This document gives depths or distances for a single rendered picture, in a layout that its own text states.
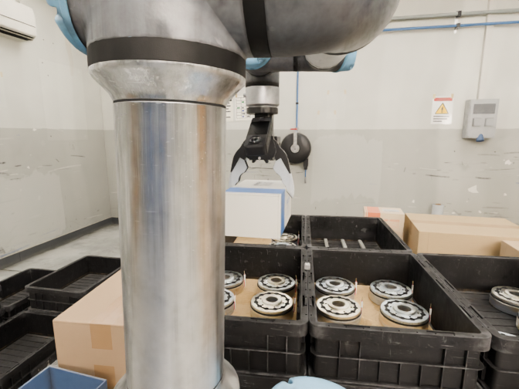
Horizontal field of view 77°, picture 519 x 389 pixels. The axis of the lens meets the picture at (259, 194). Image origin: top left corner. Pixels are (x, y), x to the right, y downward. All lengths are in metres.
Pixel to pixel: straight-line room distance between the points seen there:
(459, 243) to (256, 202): 0.93
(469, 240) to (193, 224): 1.25
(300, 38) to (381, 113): 3.81
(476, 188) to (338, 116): 1.73
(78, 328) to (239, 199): 0.45
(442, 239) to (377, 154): 2.74
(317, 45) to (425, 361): 0.57
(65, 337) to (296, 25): 0.79
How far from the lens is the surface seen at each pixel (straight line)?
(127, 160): 0.25
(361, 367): 0.68
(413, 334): 0.64
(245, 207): 0.65
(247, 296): 0.91
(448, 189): 4.27
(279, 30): 0.24
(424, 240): 1.38
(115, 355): 0.84
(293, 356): 0.66
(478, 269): 1.09
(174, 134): 0.23
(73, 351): 0.89
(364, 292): 0.97
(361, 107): 4.02
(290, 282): 0.92
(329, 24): 0.24
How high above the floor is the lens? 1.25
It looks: 10 degrees down
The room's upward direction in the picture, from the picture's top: straight up
